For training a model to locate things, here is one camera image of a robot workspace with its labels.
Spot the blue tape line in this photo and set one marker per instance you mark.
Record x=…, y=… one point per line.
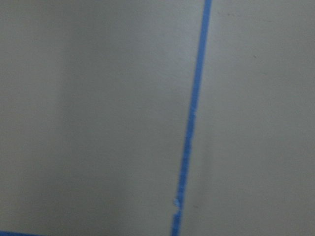
x=179, y=200

